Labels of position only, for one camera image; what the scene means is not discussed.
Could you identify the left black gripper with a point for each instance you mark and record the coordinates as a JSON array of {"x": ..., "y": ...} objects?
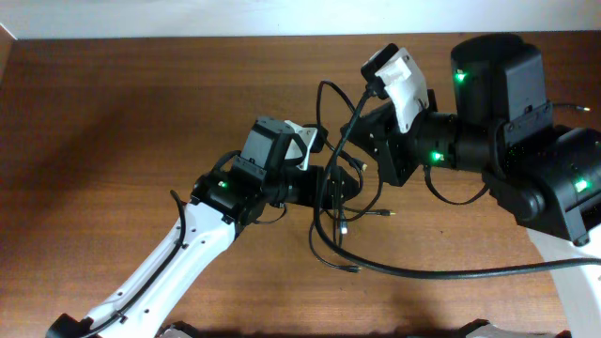
[{"x": 331, "y": 199}]

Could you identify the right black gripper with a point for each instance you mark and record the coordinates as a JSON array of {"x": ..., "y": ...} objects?
[{"x": 379, "y": 133}]

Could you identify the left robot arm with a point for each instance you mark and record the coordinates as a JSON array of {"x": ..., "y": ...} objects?
[{"x": 272, "y": 168}]

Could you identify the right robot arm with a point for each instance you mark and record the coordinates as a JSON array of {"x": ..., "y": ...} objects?
[{"x": 546, "y": 175}]

